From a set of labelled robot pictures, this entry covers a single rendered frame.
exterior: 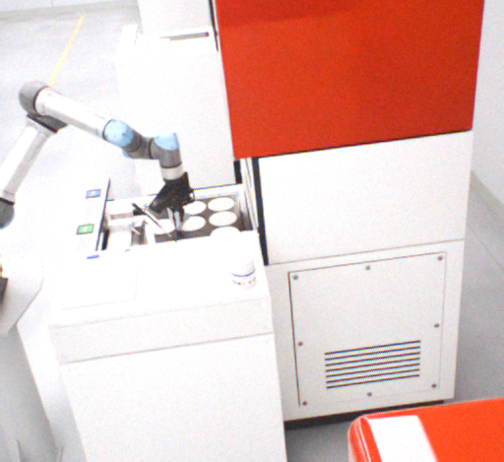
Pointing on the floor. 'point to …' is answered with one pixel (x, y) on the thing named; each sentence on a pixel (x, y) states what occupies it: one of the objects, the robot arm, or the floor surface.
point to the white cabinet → (181, 403)
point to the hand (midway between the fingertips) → (176, 229)
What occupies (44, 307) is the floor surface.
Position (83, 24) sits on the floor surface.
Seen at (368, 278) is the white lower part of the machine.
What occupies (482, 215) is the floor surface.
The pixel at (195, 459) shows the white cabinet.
